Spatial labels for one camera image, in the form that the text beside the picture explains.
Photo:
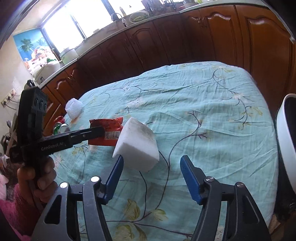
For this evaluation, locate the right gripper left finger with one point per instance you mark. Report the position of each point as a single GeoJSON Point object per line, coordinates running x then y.
{"type": "Point", "coordinates": [109, 181]}

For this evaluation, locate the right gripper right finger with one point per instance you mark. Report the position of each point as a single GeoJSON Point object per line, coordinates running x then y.
{"type": "Point", "coordinates": [194, 178]}

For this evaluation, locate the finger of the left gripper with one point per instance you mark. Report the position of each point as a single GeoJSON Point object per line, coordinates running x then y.
{"type": "Point", "coordinates": [77, 137]}

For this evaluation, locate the pink sleeve forearm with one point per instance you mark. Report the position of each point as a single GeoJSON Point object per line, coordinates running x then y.
{"type": "Point", "coordinates": [18, 218]}

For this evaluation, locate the white trash bin black liner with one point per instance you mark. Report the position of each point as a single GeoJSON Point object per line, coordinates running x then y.
{"type": "Point", "coordinates": [285, 129]}

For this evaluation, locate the wooden kitchen cabinets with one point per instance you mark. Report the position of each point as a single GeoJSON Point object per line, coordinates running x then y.
{"type": "Point", "coordinates": [250, 37]}

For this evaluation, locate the left hand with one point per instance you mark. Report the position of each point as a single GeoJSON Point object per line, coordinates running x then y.
{"type": "Point", "coordinates": [37, 186]}

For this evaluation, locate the crushed drink can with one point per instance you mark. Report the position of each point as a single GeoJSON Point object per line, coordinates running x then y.
{"type": "Point", "coordinates": [60, 126]}

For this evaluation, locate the small white foam net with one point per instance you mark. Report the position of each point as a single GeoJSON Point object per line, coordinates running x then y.
{"type": "Point", "coordinates": [73, 108]}

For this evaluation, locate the small red snack packet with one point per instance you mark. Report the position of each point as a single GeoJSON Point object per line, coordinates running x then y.
{"type": "Point", "coordinates": [112, 128]}

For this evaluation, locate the white foam block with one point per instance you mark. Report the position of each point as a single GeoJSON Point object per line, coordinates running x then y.
{"type": "Point", "coordinates": [137, 145]}

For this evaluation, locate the light green floral tablecloth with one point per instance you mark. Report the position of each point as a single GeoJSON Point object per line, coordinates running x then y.
{"type": "Point", "coordinates": [210, 111]}

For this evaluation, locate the white rice cooker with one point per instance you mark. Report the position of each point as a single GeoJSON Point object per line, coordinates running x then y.
{"type": "Point", "coordinates": [46, 71]}

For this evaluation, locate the tropical beach poster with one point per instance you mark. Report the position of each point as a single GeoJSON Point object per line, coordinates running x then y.
{"type": "Point", "coordinates": [33, 49]}

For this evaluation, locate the grey stone countertop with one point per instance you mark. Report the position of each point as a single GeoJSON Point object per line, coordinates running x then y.
{"type": "Point", "coordinates": [98, 38]}

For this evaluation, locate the sink faucet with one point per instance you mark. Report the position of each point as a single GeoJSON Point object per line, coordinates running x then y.
{"type": "Point", "coordinates": [118, 17]}

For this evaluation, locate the green bowl on counter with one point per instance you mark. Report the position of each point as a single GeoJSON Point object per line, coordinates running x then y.
{"type": "Point", "coordinates": [138, 16]}

